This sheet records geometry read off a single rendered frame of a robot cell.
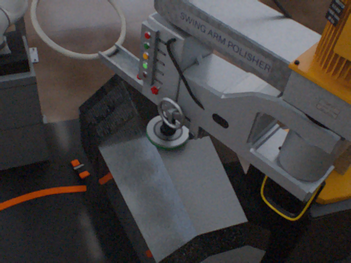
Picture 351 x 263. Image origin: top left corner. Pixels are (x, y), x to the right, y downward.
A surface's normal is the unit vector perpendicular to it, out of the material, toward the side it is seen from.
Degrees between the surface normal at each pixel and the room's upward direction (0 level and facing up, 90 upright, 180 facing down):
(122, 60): 2
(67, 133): 0
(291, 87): 90
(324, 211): 0
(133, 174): 45
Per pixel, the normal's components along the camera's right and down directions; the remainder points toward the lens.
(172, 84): -0.67, 0.50
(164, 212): -0.57, -0.33
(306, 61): 0.11, -0.67
